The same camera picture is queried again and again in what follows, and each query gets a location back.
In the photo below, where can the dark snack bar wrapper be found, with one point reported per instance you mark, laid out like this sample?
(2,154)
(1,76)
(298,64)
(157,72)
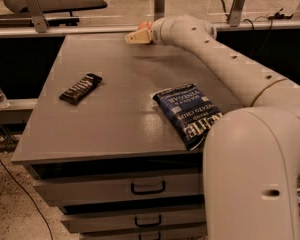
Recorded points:
(81,89)

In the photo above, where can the top drawer black handle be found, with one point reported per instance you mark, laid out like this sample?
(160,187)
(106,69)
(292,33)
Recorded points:
(148,189)

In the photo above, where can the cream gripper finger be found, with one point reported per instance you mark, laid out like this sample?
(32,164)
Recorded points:
(142,36)

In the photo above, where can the grey drawer cabinet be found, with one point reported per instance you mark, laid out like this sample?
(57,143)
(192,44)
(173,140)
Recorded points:
(84,157)

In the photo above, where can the middle drawer black handle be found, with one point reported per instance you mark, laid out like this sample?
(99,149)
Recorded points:
(144,222)

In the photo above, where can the red apple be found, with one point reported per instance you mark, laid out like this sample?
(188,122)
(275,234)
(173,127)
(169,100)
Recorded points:
(145,25)

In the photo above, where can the middle metal bracket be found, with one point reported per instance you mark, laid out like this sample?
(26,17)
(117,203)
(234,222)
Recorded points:
(159,9)

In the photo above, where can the metal bracket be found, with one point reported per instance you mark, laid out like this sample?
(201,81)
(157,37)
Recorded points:
(234,17)
(39,22)
(159,9)

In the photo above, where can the right metal bracket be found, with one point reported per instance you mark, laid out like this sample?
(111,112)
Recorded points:
(234,17)

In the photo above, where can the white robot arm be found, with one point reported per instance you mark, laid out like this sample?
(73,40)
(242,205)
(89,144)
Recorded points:
(251,157)

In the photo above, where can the bottom drawer black handle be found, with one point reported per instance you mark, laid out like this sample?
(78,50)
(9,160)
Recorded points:
(150,236)

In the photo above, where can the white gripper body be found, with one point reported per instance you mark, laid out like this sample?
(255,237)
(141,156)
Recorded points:
(156,33)

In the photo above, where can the blue kettle chip bag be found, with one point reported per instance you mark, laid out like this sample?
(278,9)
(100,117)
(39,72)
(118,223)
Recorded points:
(190,111)

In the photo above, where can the drawer black handle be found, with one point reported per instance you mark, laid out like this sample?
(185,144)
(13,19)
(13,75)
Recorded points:
(150,236)
(144,222)
(148,189)

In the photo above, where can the left metal bracket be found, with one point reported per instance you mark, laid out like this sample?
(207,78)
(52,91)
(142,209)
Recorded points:
(39,22)

